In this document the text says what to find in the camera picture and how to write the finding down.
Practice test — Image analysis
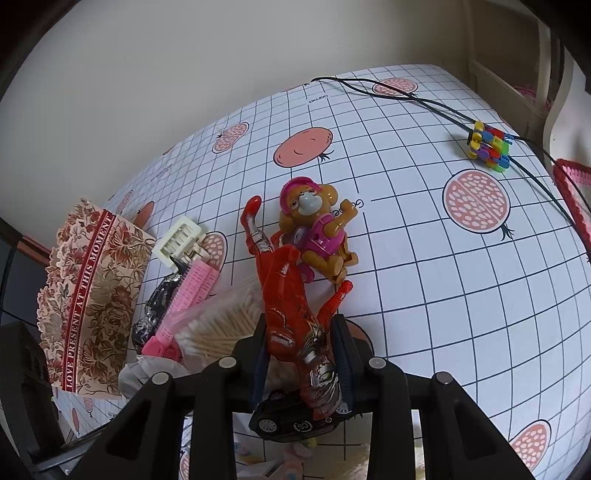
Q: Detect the pink hair comb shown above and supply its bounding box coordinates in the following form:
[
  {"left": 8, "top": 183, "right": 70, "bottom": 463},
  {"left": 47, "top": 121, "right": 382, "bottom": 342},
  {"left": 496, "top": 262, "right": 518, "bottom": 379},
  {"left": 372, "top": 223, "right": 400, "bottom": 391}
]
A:
[{"left": 141, "top": 260, "right": 219, "bottom": 362}]

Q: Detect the floral lace storage box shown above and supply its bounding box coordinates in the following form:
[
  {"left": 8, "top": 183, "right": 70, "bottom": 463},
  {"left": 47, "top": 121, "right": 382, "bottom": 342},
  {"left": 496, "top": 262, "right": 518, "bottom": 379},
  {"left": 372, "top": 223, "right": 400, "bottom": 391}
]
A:
[{"left": 37, "top": 199, "right": 155, "bottom": 399}]

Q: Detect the black toy car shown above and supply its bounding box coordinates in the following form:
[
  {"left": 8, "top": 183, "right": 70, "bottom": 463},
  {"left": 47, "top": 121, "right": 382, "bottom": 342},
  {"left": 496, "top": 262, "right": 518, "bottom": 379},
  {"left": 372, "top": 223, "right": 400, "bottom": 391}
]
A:
[{"left": 249, "top": 389, "right": 353, "bottom": 443}]

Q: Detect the cotton swab pack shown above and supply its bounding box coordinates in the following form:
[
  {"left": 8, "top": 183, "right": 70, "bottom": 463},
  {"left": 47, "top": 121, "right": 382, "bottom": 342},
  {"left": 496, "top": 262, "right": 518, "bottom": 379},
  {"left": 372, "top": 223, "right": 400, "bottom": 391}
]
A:
[{"left": 174, "top": 276, "right": 263, "bottom": 373}]

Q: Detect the pink lace basket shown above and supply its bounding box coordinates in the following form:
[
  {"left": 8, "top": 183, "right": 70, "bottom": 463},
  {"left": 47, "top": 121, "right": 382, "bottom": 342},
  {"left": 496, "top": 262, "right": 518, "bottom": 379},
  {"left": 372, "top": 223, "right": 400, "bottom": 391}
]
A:
[{"left": 553, "top": 159, "right": 591, "bottom": 249}]

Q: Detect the red robot action figure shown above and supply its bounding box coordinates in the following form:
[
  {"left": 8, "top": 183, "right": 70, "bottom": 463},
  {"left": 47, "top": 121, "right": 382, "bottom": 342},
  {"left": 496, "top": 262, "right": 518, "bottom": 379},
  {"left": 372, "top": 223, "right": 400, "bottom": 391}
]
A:
[{"left": 240, "top": 195, "right": 353, "bottom": 420}]

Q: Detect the orange dog toy pink vest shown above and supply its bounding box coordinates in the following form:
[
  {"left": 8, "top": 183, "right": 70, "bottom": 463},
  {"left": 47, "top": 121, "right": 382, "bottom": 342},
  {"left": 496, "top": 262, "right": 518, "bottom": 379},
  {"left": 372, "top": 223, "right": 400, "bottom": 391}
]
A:
[{"left": 279, "top": 177, "right": 359, "bottom": 284}]

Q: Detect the colourful plastic block toy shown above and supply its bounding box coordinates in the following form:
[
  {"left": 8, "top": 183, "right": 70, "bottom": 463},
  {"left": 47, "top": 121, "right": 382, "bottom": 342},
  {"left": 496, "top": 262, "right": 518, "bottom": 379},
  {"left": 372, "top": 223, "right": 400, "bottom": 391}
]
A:
[{"left": 467, "top": 121, "right": 515, "bottom": 173}]

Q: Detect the pomegranate grid tablecloth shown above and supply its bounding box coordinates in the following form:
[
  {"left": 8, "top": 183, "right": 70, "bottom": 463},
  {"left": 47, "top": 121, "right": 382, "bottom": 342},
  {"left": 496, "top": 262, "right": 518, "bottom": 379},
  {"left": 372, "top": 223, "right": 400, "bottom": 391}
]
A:
[{"left": 105, "top": 82, "right": 590, "bottom": 479}]

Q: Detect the cream plastic hair claw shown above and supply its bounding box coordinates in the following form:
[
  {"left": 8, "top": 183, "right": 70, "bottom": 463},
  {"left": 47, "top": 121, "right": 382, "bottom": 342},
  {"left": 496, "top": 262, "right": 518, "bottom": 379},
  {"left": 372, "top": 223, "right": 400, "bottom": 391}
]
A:
[{"left": 152, "top": 216, "right": 211, "bottom": 272}]

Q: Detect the black patterned hair clip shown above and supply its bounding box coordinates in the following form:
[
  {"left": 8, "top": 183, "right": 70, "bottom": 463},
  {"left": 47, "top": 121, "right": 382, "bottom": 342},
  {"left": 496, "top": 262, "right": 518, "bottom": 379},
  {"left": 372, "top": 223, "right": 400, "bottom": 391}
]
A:
[{"left": 131, "top": 273, "right": 182, "bottom": 354}]

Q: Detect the cream wooden chair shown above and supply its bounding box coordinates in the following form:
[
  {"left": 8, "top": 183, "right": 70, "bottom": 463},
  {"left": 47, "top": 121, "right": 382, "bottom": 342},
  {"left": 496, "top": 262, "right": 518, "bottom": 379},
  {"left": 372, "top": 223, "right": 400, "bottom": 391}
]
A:
[{"left": 462, "top": 0, "right": 574, "bottom": 144}]

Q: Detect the black cable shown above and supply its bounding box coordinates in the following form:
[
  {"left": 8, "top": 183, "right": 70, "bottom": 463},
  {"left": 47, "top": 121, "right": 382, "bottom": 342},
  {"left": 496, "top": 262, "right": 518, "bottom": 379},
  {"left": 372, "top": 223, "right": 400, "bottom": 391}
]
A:
[{"left": 310, "top": 75, "right": 591, "bottom": 264}]

